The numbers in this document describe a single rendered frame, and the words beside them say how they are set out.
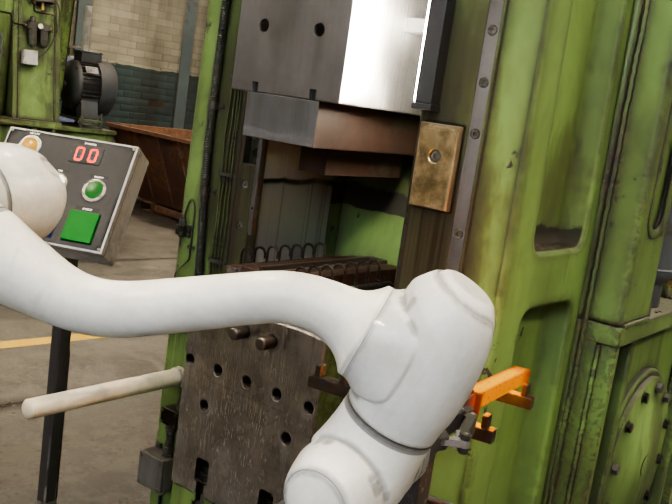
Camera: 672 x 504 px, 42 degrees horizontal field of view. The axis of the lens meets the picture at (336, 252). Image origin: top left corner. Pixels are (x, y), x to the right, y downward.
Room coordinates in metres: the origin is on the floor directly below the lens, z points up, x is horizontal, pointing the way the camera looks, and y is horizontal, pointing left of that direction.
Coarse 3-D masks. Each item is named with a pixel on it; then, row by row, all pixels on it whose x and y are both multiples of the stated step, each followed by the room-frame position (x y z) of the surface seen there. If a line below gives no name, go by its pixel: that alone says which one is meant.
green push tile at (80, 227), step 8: (72, 216) 1.96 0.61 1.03; (80, 216) 1.95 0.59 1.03; (88, 216) 1.95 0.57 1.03; (96, 216) 1.95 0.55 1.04; (72, 224) 1.95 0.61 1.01; (80, 224) 1.94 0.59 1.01; (88, 224) 1.94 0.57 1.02; (96, 224) 1.94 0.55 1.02; (64, 232) 1.94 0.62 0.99; (72, 232) 1.94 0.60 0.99; (80, 232) 1.93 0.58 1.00; (88, 232) 1.93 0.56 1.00; (72, 240) 1.93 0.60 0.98; (80, 240) 1.92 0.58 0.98; (88, 240) 1.92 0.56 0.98
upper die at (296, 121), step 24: (264, 96) 1.86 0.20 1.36; (264, 120) 1.85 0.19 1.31; (288, 120) 1.81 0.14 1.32; (312, 120) 1.78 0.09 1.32; (336, 120) 1.82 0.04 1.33; (360, 120) 1.89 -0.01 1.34; (384, 120) 1.97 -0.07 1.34; (408, 120) 2.05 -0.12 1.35; (312, 144) 1.77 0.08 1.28; (336, 144) 1.83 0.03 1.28; (360, 144) 1.90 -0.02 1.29; (384, 144) 1.98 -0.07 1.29; (408, 144) 2.06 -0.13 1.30
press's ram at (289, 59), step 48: (288, 0) 1.84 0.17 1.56; (336, 0) 1.77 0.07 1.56; (384, 0) 1.83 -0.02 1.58; (240, 48) 1.91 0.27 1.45; (288, 48) 1.83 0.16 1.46; (336, 48) 1.76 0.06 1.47; (384, 48) 1.85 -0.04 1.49; (288, 96) 1.82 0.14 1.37; (336, 96) 1.75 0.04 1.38; (384, 96) 1.87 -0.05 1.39
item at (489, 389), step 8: (512, 368) 1.46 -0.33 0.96; (520, 368) 1.48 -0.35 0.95; (496, 376) 1.36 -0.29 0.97; (504, 376) 1.38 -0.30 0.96; (512, 376) 1.39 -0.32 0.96; (520, 376) 1.42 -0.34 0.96; (528, 376) 1.48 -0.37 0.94; (480, 384) 1.28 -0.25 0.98; (488, 384) 1.29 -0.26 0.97; (496, 384) 1.30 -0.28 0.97; (504, 384) 1.33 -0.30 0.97; (512, 384) 1.38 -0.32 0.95; (520, 384) 1.43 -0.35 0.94; (472, 392) 1.17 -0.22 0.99; (480, 392) 1.22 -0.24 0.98; (488, 392) 1.25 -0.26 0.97; (496, 392) 1.29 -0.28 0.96; (504, 392) 1.34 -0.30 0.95; (480, 400) 1.18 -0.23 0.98; (488, 400) 1.25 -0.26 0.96
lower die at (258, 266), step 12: (240, 264) 1.92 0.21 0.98; (252, 264) 1.89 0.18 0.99; (264, 264) 1.91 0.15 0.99; (276, 264) 1.88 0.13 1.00; (288, 264) 1.90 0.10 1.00; (360, 264) 2.04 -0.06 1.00; (372, 264) 2.09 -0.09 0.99; (384, 264) 2.12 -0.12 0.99; (324, 276) 1.86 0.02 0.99; (336, 276) 1.89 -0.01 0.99; (348, 276) 1.93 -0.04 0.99; (360, 276) 1.96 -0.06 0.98; (372, 276) 2.00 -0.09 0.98; (384, 276) 2.05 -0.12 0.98
